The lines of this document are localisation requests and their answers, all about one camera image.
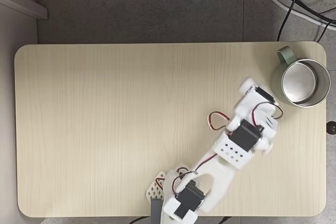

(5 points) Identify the grey table clamp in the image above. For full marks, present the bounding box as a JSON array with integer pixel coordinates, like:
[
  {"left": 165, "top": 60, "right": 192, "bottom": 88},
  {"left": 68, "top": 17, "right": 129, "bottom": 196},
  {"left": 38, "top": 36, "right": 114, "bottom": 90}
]
[{"left": 150, "top": 198, "right": 163, "bottom": 223}]

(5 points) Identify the green mug steel interior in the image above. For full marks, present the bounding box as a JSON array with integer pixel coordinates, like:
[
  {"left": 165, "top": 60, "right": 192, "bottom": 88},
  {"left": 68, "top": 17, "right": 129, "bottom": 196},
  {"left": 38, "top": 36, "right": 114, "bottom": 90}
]
[{"left": 270, "top": 46, "right": 332, "bottom": 108}]

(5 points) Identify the red black servo wire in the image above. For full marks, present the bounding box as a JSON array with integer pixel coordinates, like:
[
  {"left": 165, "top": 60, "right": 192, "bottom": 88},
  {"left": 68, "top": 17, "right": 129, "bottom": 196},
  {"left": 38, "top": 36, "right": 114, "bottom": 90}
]
[
  {"left": 251, "top": 102, "right": 285, "bottom": 128},
  {"left": 155, "top": 155, "right": 219, "bottom": 196},
  {"left": 208, "top": 112, "right": 237, "bottom": 132}
]

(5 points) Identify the black round knob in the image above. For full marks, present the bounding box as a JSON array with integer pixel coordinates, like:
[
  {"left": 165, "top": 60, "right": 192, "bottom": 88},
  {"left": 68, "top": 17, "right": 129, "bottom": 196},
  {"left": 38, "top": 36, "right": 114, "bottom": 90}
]
[{"left": 325, "top": 121, "right": 336, "bottom": 135}]

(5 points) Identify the white ledge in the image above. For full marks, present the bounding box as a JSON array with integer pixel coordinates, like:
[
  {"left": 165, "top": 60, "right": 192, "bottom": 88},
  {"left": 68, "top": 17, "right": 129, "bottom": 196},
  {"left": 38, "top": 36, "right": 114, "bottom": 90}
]
[{"left": 0, "top": 0, "right": 49, "bottom": 20}]

